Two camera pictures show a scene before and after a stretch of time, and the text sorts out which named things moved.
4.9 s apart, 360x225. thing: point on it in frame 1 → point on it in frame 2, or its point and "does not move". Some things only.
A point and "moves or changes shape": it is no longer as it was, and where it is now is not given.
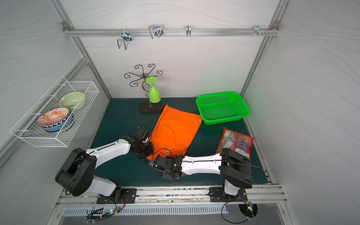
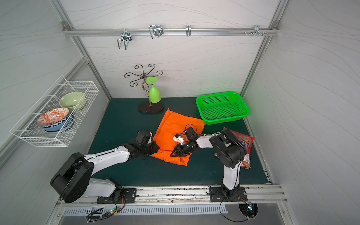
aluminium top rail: (170, 32) does not move
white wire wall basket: (54, 119) does not move
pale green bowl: (71, 100) does not move
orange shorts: (173, 133) moves or changes shape
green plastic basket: (222, 108) does not move
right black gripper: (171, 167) → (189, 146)
